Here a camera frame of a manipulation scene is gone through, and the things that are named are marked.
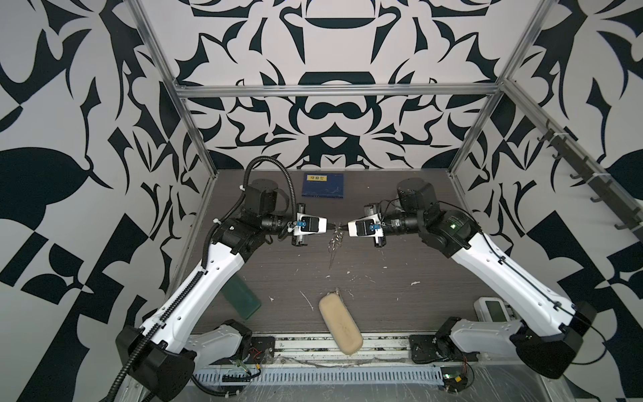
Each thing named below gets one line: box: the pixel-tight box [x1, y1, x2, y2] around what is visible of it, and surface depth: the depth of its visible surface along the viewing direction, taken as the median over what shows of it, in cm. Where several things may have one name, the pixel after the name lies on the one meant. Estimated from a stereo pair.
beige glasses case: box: [318, 291, 364, 356], surface depth 78 cm
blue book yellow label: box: [301, 172, 345, 199], surface depth 117 cm
